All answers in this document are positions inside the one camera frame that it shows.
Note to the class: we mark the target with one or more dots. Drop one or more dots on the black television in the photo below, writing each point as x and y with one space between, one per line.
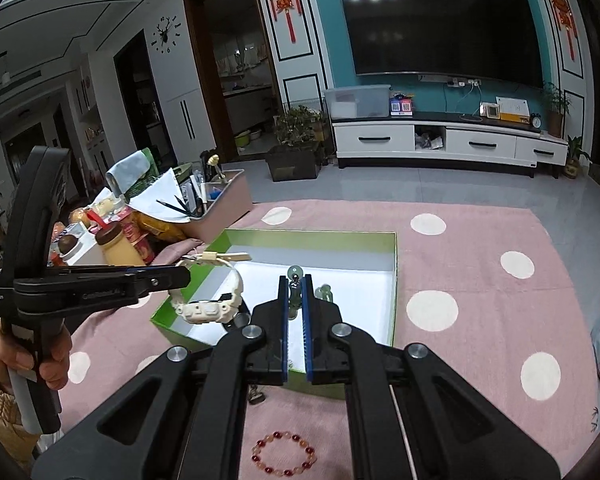
484 39

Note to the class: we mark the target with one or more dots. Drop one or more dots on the yellow bear bottle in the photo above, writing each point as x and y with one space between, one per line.
117 249

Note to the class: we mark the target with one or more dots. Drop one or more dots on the person's left hand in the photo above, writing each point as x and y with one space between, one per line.
54 370

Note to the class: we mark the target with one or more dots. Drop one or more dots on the white tv cabinet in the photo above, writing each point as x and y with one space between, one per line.
441 137

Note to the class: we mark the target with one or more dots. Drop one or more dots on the potted plant black box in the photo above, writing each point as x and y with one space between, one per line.
299 152

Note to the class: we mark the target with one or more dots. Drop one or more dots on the pink polka dot cloth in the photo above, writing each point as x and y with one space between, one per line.
481 286

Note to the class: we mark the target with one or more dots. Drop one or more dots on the clear plastic storage box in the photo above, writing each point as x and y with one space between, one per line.
370 101

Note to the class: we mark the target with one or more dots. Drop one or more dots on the pink storage bin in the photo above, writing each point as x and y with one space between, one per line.
232 204

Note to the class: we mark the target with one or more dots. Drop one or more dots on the green jewelry box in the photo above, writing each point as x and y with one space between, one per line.
360 269

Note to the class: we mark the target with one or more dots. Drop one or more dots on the wall clock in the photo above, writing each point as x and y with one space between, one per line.
165 36

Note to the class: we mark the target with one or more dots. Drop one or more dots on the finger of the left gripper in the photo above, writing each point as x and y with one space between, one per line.
144 288
161 274

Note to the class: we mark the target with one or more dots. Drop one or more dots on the white wrist watch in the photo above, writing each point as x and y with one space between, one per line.
230 309

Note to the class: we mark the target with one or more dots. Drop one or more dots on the white paper sheet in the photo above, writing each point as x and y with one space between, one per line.
161 200

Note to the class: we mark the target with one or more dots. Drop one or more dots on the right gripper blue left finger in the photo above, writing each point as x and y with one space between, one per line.
270 360

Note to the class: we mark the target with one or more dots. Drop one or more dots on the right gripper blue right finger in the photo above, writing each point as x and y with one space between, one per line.
324 360

